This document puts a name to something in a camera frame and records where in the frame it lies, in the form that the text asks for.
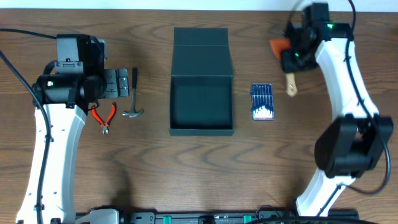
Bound orange scraper wooden handle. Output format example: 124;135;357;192
269;39;298;97

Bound small black handled hammer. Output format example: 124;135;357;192
122;67;144;118

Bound red handled pliers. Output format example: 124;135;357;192
90;101;118;136

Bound blue precision screwdriver set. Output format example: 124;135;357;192
250;83;275;121

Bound dark green flip-lid box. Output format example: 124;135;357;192
169;27;234;136

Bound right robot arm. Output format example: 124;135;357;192
276;2;394;217

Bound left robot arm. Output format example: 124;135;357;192
16;34;130;223

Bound right black cable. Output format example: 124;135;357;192
287;0;392;217

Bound black cable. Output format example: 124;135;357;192
287;0;392;217
0;27;58;224

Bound left black cable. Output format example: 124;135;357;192
0;27;58;224

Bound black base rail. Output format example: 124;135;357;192
74;207;360;224

